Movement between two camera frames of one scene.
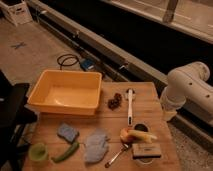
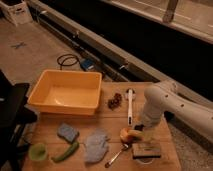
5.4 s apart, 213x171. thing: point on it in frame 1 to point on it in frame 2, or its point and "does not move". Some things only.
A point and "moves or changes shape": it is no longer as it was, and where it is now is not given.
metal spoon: [125, 147] does not move
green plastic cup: [38, 151] does not move
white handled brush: [130, 94] does not move
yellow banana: [142, 135] moves or changes shape
